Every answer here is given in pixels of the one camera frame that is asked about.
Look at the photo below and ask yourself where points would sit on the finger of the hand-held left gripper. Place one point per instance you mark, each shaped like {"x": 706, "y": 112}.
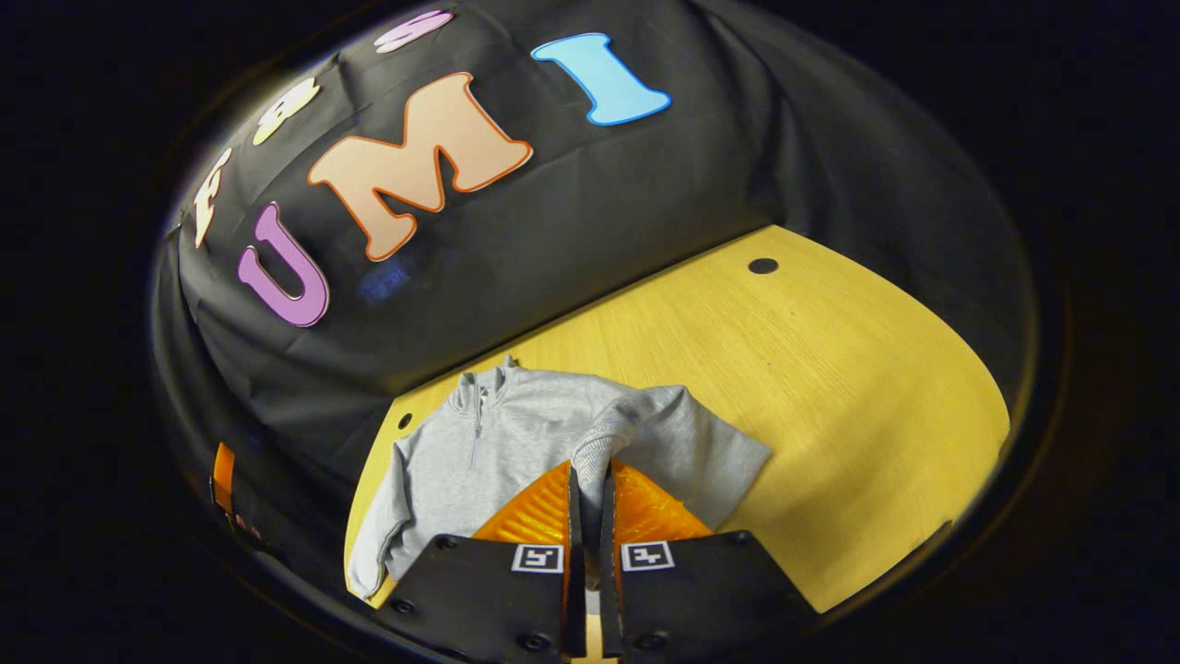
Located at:
{"x": 223, "y": 475}

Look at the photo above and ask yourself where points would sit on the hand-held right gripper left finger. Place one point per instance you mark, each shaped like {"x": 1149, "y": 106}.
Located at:
{"x": 574, "y": 516}

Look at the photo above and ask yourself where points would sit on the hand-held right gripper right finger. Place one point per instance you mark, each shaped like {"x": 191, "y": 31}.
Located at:
{"x": 608, "y": 526}

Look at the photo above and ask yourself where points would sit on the grey zip-neck sweatshirt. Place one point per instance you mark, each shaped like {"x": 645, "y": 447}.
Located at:
{"x": 516, "y": 443}

